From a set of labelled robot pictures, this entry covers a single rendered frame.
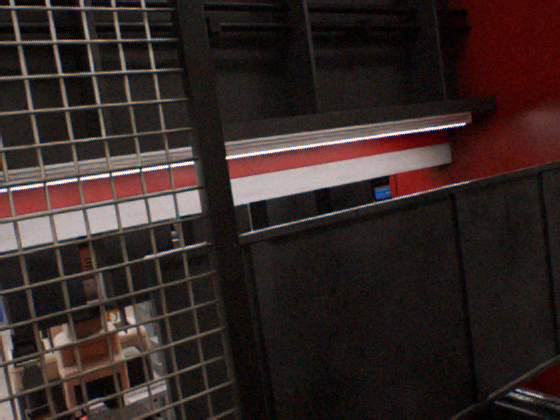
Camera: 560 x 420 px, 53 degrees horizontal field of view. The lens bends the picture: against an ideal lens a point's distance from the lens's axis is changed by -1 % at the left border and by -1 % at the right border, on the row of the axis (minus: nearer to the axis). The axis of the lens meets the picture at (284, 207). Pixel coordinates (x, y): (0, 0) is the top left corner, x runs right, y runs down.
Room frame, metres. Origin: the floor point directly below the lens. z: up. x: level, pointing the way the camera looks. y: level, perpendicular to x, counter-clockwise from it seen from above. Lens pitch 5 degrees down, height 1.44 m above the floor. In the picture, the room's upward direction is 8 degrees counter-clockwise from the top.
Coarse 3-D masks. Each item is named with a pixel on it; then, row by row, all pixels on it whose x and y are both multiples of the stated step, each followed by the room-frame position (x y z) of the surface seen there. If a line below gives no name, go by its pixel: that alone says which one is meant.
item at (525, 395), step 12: (504, 396) 1.16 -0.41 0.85; (516, 396) 1.14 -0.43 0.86; (528, 396) 1.13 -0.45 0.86; (540, 396) 1.13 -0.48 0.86; (552, 396) 1.12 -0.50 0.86; (492, 408) 1.19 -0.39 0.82; (504, 408) 1.15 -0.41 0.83; (516, 408) 1.13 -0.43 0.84; (528, 408) 1.12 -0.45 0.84; (540, 408) 1.10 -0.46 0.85; (552, 408) 1.07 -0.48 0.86
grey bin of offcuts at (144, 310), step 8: (136, 304) 4.04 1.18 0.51; (144, 304) 3.86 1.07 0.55; (144, 312) 3.90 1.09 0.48; (152, 312) 3.75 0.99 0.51; (144, 320) 3.94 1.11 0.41; (152, 328) 3.76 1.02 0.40; (152, 336) 3.80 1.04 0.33; (152, 344) 3.84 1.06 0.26; (152, 360) 3.86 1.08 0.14; (160, 360) 3.75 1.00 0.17; (160, 368) 3.74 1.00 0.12
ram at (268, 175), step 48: (336, 144) 1.50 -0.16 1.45; (384, 144) 1.60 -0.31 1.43; (432, 144) 1.71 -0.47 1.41; (0, 192) 1.05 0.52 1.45; (96, 192) 1.15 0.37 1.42; (192, 192) 1.26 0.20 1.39; (240, 192) 1.33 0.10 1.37; (288, 192) 1.40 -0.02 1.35; (0, 240) 1.04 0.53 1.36; (48, 240) 1.09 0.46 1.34
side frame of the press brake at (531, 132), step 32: (448, 0) 1.70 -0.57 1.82; (480, 0) 1.61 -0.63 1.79; (512, 0) 1.53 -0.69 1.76; (544, 0) 1.45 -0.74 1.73; (480, 32) 1.62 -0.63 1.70; (512, 32) 1.54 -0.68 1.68; (544, 32) 1.46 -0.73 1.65; (480, 64) 1.63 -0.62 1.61; (512, 64) 1.55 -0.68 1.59; (544, 64) 1.47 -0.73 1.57; (480, 96) 1.64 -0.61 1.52; (512, 96) 1.55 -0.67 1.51; (544, 96) 1.48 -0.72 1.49; (448, 128) 1.75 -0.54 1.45; (480, 128) 1.65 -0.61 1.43; (512, 128) 1.56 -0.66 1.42; (544, 128) 1.48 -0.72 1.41; (480, 160) 1.66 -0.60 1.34; (512, 160) 1.57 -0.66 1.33; (544, 160) 1.49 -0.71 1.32; (416, 192) 1.89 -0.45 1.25; (544, 384) 1.55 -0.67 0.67
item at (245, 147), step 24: (408, 120) 1.36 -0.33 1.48; (432, 120) 1.42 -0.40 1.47; (456, 120) 1.47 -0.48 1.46; (240, 144) 1.11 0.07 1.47; (264, 144) 1.13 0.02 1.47; (288, 144) 1.17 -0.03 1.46; (312, 144) 1.20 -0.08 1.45; (24, 168) 0.89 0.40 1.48; (48, 168) 0.91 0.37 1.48; (72, 168) 0.93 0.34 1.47; (96, 168) 0.95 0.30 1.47; (144, 168) 0.99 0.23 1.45
